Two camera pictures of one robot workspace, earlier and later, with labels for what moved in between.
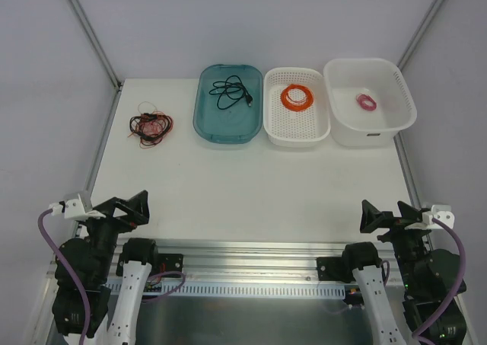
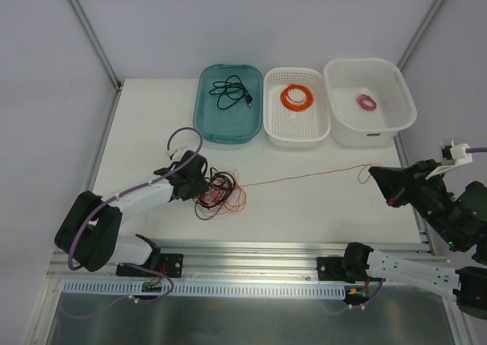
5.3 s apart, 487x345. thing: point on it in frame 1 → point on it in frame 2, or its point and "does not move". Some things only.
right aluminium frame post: (424, 23) does not move
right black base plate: (332, 269) does not move
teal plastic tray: (239, 125) does not move
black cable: (151, 126) → (221, 193)
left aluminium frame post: (88, 27) does not move
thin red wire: (152, 128) → (232, 196)
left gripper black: (110, 215) → (198, 175)
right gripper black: (396, 225) → (412, 185)
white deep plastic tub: (384, 81) does not move
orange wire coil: (297, 106) does not move
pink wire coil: (361, 99) does not move
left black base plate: (163, 263) does not move
